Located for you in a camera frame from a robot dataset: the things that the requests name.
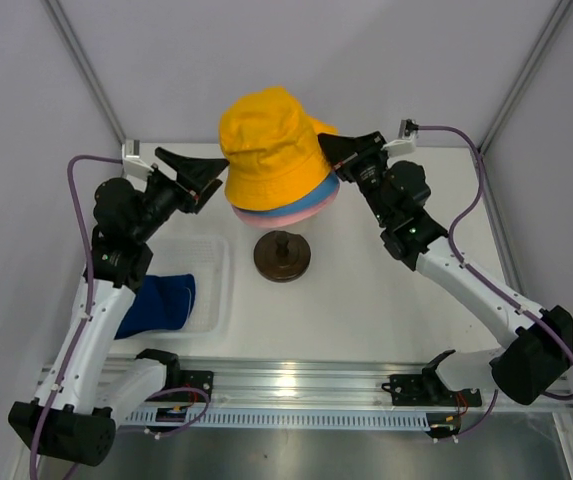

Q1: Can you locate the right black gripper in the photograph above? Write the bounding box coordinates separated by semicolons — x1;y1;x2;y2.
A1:
317;132;392;226

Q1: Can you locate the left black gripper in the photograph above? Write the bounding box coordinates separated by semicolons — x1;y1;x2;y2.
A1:
131;148;229;243

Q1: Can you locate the light blue bucket hat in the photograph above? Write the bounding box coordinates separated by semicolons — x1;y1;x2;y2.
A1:
233;173;340;218

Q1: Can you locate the pink bucket hat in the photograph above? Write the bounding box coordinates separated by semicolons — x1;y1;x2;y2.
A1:
232;188;339;229

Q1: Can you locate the yellow hat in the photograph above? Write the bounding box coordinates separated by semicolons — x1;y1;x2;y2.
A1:
218;86;339;211

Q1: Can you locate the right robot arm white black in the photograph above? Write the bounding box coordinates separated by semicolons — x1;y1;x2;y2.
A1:
318;127;573;405

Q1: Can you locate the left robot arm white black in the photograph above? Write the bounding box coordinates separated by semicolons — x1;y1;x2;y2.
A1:
8;147;228;466

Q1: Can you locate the clear plastic bin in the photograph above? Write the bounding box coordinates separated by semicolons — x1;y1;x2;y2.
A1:
139;234;232;340

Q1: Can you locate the brown round wooden stand base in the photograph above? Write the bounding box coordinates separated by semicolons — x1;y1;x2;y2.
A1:
253;230;311;283

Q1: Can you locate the dark blue hat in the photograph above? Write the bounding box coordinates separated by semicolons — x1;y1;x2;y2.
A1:
115;274;196;340

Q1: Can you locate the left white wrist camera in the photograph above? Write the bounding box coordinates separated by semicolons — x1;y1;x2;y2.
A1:
121;139;152;181

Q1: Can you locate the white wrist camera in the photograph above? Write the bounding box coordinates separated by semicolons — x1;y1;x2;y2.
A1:
384;119;419;158
121;139;152;181

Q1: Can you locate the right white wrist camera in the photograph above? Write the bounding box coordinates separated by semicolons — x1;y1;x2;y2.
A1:
384;119;419;158

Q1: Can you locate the right side aluminium rail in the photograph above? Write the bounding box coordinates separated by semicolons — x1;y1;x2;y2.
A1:
472;149;542;319

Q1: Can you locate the aluminium rail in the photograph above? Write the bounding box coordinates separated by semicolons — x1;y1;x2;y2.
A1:
472;149;542;319
40;357;573;414

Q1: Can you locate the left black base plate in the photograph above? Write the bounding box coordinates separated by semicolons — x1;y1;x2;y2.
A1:
163;370;214;403

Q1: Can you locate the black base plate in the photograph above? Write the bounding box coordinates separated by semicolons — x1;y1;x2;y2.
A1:
163;370;214;403
380;374;482;407

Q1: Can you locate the left aluminium frame post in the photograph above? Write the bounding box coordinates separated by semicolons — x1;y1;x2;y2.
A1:
40;0;128;145

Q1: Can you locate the aluminium frame post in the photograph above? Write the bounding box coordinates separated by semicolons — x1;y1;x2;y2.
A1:
40;0;128;145
478;0;573;155

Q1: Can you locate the right aluminium frame post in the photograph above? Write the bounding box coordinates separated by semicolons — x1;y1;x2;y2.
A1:
478;0;573;155

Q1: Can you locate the aluminium front rail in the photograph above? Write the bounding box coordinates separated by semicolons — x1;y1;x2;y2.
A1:
40;357;573;414

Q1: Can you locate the white slotted cable duct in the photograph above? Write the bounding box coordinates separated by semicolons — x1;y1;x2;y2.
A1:
124;407;430;432

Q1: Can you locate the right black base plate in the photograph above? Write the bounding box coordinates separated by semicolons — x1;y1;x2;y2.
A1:
380;374;482;407

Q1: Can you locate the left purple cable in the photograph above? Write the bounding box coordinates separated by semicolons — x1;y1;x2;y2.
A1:
28;154;127;480

